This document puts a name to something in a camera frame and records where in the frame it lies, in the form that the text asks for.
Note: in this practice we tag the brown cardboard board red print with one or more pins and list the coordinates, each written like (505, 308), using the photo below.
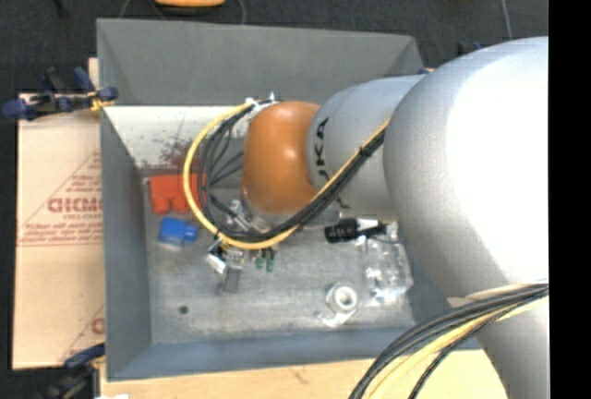
(55, 249)

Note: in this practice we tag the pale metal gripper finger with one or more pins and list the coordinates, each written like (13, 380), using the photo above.
(215, 259)
(231, 277)

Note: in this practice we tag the black cylinder on white bracket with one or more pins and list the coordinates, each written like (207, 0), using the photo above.
(341, 231)

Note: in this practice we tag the blue plastic cap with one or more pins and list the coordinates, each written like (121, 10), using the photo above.
(175, 232)

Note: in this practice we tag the orange-red toy brick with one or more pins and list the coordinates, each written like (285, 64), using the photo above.
(168, 191)

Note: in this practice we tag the grey metal bin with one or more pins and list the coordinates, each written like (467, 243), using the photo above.
(258, 64)

